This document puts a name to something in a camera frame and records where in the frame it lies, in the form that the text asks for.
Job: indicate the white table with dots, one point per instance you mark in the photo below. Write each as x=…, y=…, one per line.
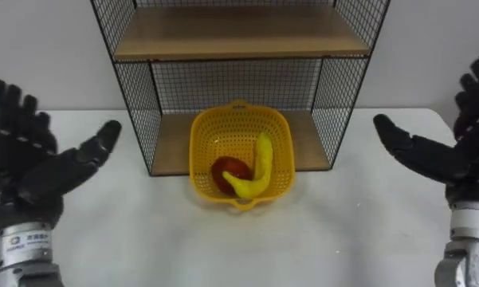
x=143, y=239

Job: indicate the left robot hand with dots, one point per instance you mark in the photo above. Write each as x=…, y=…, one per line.
x=24, y=171

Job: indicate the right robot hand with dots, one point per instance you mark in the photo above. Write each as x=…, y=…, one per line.
x=470, y=151

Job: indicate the red apple soft toy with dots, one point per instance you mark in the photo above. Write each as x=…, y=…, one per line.
x=228, y=167

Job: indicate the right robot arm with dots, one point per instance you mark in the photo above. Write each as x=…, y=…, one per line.
x=472, y=247

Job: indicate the yellow plastic basket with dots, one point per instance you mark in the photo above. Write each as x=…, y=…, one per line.
x=223, y=131

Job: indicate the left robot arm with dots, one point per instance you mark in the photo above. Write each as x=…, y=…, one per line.
x=22, y=255

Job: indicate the yellow banana soft toy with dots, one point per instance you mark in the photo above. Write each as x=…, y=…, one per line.
x=263, y=159

